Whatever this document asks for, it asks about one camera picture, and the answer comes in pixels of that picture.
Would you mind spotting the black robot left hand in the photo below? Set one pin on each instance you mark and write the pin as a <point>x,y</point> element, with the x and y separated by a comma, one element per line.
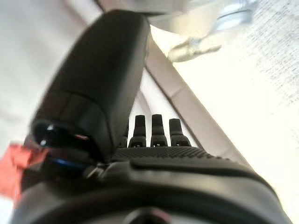
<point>98,77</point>

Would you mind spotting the red garment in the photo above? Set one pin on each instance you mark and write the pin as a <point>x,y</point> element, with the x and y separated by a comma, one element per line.
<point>14,170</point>

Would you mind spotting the silver robot left leg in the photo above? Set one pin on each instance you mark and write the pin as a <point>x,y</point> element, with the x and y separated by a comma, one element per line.
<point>194,50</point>

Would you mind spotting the grey streaked area rug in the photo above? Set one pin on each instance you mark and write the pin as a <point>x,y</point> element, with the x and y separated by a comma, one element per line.
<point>268,70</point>

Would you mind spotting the beige bed frame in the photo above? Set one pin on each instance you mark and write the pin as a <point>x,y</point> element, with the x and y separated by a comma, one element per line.
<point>187,100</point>

